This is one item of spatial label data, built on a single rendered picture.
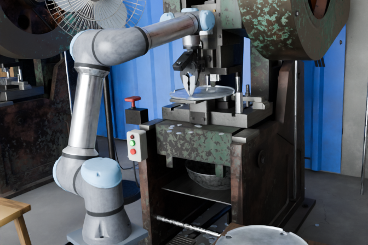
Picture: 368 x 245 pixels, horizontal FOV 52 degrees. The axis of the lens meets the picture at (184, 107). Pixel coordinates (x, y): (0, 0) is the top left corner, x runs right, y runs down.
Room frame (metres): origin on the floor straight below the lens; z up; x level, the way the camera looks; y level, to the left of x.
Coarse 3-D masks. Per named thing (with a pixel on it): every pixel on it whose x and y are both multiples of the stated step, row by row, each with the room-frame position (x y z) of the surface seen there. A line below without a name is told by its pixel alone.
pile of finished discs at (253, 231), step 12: (240, 228) 1.17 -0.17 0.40; (252, 228) 1.17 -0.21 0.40; (264, 228) 1.16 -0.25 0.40; (276, 228) 1.15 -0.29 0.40; (228, 240) 1.10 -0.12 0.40; (240, 240) 1.10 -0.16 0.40; (252, 240) 1.08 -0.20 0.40; (264, 240) 1.08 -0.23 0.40; (276, 240) 1.09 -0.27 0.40; (288, 240) 1.08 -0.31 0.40; (300, 240) 1.08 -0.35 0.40
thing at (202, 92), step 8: (184, 88) 1.78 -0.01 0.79; (200, 88) 1.77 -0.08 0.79; (208, 88) 1.76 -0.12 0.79; (216, 88) 1.74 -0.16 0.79; (224, 88) 1.73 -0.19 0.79; (232, 88) 1.69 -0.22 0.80; (176, 96) 1.61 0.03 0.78; (184, 96) 1.60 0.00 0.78; (192, 96) 1.59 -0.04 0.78; (200, 96) 1.58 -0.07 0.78; (208, 96) 1.57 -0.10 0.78; (216, 96) 1.56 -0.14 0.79; (224, 96) 1.54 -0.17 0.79
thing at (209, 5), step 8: (200, 8) 1.73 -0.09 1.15; (208, 8) 1.70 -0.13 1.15; (216, 16) 1.68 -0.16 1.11; (216, 24) 1.68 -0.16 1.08; (200, 32) 1.73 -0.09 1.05; (208, 32) 1.71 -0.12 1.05; (216, 32) 1.68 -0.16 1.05; (200, 40) 1.72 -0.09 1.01; (208, 40) 1.71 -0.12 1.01; (216, 40) 1.68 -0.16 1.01; (208, 48) 1.71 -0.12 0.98; (216, 48) 1.68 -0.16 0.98; (224, 48) 1.70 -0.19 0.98; (232, 48) 1.76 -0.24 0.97; (208, 56) 1.66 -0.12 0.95; (216, 56) 1.69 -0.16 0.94; (224, 56) 1.69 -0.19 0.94; (232, 56) 1.76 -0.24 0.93; (208, 64) 1.68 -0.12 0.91; (216, 64) 1.69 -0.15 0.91; (224, 64) 1.69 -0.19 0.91; (232, 64) 1.76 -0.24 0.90
